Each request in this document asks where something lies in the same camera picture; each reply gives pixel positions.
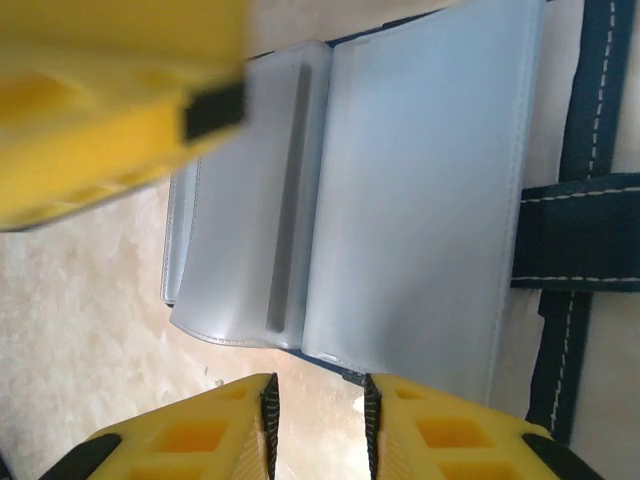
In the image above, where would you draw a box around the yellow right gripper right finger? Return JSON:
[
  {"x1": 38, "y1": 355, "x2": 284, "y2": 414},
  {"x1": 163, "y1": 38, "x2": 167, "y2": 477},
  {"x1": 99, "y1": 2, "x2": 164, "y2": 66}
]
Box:
[{"x1": 362, "y1": 373, "x2": 603, "y2": 480}]

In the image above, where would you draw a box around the blue leather card holder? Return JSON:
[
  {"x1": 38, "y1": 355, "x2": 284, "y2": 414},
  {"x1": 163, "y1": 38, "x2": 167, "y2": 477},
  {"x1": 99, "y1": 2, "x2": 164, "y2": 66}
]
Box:
[{"x1": 159, "y1": 0, "x2": 640, "y2": 447}]

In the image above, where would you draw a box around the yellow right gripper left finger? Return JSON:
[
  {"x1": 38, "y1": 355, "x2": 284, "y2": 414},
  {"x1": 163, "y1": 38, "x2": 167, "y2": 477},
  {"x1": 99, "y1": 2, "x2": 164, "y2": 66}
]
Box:
[{"x1": 37, "y1": 371, "x2": 281, "y2": 480}]

